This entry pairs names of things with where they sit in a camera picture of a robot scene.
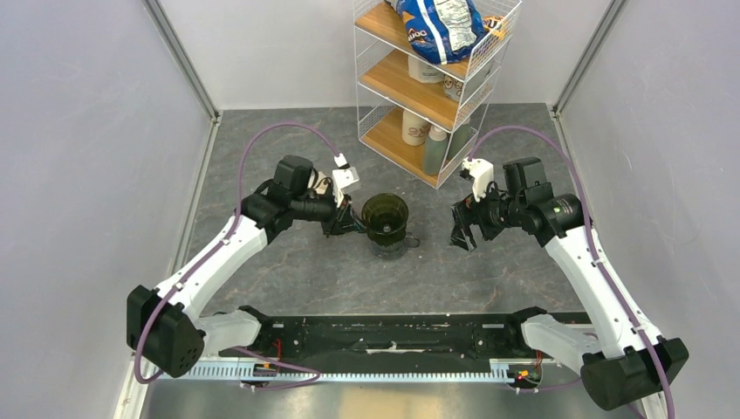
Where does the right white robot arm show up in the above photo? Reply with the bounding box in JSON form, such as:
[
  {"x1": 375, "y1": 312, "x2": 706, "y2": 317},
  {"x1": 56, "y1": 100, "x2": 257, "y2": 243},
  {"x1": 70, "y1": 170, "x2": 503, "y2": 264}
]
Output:
[{"x1": 450, "y1": 157, "x2": 689, "y2": 410}]

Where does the white wire wooden shelf rack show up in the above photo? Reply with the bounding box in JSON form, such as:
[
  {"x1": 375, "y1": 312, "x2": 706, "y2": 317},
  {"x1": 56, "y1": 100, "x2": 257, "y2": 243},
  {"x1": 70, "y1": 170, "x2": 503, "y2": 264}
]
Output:
[{"x1": 353, "y1": 1, "x2": 523, "y2": 189}]

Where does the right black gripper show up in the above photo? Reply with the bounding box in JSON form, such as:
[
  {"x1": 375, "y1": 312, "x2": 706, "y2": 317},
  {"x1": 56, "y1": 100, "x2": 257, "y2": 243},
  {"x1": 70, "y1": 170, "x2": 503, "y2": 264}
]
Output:
[{"x1": 447, "y1": 178, "x2": 525, "y2": 251}]

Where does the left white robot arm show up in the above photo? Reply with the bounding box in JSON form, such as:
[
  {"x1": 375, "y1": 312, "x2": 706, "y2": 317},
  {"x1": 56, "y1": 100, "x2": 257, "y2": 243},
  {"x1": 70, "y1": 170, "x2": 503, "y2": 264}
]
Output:
[{"x1": 126, "y1": 155, "x2": 360, "y2": 378}]

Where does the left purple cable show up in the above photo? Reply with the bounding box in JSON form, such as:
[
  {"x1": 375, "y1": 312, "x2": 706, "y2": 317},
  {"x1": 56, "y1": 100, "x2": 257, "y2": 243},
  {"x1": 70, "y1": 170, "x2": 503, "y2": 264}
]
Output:
[{"x1": 133, "y1": 121, "x2": 348, "y2": 393}]

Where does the white slotted cable duct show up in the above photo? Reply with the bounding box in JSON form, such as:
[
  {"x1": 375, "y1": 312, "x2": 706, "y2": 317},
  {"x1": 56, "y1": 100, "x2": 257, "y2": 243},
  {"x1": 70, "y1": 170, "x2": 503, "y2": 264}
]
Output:
[{"x1": 183, "y1": 358, "x2": 521, "y2": 384}]

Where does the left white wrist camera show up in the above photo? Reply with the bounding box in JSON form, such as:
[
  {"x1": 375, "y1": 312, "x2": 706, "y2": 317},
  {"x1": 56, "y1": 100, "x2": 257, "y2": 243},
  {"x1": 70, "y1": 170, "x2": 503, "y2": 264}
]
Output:
[{"x1": 331, "y1": 153, "x2": 360, "y2": 208}]

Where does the aluminium frame rail right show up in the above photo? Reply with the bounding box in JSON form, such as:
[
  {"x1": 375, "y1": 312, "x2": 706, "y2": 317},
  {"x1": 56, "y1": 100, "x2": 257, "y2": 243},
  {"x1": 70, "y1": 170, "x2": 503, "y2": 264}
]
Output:
[{"x1": 552, "y1": 0, "x2": 627, "y2": 117}]

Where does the blue Doritos chip bag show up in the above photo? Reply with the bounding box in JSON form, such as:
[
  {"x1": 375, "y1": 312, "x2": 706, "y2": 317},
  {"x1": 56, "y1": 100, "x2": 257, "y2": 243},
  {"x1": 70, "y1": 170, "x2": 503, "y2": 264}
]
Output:
[{"x1": 386, "y1": 0, "x2": 487, "y2": 65}]

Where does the printed paper cup middle shelf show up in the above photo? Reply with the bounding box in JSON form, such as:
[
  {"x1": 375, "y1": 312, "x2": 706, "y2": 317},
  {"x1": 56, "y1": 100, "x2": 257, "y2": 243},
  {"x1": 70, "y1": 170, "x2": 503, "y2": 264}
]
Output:
[{"x1": 442, "y1": 74, "x2": 465, "y2": 102}]

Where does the aluminium frame rail left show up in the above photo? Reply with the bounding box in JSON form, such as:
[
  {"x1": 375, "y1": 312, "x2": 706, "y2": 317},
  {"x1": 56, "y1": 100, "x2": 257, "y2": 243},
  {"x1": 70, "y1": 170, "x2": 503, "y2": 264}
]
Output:
[{"x1": 142, "y1": 0, "x2": 221, "y2": 120}]

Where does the purple cable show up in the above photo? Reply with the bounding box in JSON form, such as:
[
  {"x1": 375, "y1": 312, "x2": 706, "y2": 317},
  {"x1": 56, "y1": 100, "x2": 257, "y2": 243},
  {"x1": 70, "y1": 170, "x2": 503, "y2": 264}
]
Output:
[
  {"x1": 133, "y1": 121, "x2": 348, "y2": 393},
  {"x1": 467, "y1": 125, "x2": 676, "y2": 419}
]

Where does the white cup middle shelf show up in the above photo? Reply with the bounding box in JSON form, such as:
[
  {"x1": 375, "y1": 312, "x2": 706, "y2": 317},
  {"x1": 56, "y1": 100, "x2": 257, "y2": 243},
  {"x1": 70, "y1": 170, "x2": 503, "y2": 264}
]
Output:
[{"x1": 408, "y1": 56, "x2": 445, "y2": 84}]

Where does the white paper cup bottom shelf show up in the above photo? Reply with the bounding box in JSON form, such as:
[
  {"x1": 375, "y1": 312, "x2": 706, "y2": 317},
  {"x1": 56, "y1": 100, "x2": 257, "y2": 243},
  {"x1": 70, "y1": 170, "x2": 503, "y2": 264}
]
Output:
[{"x1": 401, "y1": 109, "x2": 431, "y2": 147}]

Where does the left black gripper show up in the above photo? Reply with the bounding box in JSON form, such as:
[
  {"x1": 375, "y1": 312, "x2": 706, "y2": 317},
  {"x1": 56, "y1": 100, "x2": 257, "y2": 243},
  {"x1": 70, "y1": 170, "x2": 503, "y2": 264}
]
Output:
[{"x1": 291, "y1": 188, "x2": 364, "y2": 239}]

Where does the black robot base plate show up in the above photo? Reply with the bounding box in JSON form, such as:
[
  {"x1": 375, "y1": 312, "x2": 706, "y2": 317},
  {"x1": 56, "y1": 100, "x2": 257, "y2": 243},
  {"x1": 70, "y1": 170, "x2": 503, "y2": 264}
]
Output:
[{"x1": 248, "y1": 313, "x2": 536, "y2": 376}]

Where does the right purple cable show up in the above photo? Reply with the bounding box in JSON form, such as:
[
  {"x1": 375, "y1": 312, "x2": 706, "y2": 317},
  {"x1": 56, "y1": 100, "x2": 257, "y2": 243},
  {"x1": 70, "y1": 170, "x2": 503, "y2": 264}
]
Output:
[{"x1": 467, "y1": 125, "x2": 676, "y2": 419}]

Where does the green translucent bottle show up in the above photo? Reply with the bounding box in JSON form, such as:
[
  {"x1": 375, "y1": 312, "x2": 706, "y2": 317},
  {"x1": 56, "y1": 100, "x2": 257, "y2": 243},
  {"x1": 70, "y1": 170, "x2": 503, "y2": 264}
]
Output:
[{"x1": 421, "y1": 125, "x2": 449, "y2": 176}]

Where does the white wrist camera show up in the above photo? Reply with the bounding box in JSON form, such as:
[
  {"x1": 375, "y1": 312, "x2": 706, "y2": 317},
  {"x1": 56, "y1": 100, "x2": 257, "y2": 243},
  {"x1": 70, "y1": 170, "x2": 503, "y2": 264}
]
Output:
[
  {"x1": 331, "y1": 153, "x2": 360, "y2": 208},
  {"x1": 459, "y1": 158, "x2": 494, "y2": 202}
]

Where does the dark green coffee dripper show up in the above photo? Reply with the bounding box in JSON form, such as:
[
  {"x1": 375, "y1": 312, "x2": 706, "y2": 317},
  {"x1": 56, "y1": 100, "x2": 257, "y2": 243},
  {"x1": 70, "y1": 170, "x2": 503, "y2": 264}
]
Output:
[{"x1": 361, "y1": 193, "x2": 409, "y2": 246}]

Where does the orange M&M candy bag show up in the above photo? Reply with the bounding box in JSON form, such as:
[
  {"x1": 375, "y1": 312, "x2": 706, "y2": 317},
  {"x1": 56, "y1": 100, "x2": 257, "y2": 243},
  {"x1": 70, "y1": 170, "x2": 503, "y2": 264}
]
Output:
[{"x1": 482, "y1": 15, "x2": 507, "y2": 39}]

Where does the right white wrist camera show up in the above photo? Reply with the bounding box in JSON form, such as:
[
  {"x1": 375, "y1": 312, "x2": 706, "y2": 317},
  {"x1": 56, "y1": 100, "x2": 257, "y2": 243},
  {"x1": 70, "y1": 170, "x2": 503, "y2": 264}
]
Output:
[{"x1": 459, "y1": 158, "x2": 494, "y2": 202}]

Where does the aluminium frame rail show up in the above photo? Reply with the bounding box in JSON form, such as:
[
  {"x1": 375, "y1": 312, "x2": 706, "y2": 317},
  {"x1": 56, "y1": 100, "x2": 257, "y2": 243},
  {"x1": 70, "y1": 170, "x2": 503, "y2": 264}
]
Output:
[
  {"x1": 552, "y1": 0, "x2": 627, "y2": 117},
  {"x1": 142, "y1": 0, "x2": 221, "y2": 120}
]

